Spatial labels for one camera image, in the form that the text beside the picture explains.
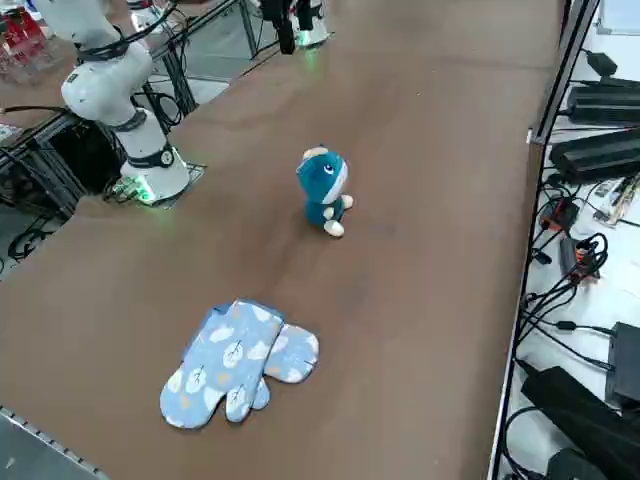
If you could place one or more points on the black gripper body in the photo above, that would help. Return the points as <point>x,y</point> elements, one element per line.
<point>275,9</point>

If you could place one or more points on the blue leaf-print oven mitt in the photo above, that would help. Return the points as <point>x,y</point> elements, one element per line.
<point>220,360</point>
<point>295,355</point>

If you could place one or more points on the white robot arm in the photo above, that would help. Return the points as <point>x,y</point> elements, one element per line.
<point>95,95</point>
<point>322,27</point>

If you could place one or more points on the small blue plush doll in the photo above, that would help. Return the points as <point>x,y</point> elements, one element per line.
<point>320,200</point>

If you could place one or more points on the clear acrylic stand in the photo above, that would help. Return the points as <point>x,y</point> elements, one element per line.
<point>30,67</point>

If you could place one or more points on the red box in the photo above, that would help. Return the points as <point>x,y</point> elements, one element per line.
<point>22,35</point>

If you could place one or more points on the small black power adapter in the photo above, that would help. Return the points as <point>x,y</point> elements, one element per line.
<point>602,62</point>

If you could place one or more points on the large black power brick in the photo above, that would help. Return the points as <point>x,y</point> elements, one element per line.
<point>595,155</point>
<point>605,105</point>

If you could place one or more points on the red and black device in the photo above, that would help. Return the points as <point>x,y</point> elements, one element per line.
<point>562,212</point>

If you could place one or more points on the small circuit boards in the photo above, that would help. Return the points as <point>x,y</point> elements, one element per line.
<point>620,200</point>

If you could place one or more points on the orange and black device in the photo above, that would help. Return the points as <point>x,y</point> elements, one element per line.
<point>580,260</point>

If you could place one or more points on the black rectangular box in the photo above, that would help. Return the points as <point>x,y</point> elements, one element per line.
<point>625,365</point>

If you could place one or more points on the big black power adapter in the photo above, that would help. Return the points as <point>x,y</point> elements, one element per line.
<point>575,415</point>

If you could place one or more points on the black frame struts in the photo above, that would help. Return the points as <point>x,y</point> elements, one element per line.
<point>190,100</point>

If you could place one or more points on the aluminium camera frame post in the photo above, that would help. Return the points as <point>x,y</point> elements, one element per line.
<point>565,75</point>

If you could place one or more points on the black aluminium frame rack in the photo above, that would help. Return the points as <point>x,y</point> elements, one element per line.
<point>30,165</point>

